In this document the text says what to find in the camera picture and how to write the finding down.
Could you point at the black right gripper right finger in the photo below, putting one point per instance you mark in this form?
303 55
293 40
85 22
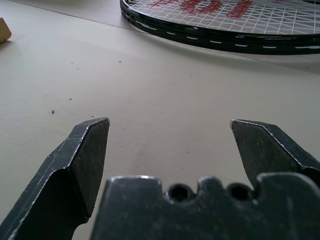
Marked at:
270 152

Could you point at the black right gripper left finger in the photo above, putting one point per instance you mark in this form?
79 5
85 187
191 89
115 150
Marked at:
62 175

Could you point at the black tennis racket red logo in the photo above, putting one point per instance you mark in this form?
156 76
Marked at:
225 27

